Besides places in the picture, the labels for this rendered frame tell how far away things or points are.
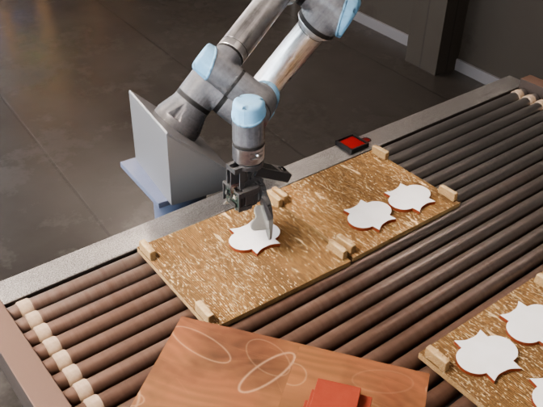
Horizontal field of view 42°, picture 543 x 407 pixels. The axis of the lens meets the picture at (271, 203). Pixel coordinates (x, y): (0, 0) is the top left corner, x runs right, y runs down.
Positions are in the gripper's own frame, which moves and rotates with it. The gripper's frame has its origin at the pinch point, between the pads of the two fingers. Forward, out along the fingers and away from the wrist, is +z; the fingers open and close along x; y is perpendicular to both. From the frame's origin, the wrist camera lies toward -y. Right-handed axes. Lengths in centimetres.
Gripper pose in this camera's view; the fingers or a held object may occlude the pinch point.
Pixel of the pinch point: (254, 224)
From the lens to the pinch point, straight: 177.4
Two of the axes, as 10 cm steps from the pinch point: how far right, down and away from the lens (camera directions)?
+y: -8.1, 3.3, -4.9
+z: -0.2, 8.1, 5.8
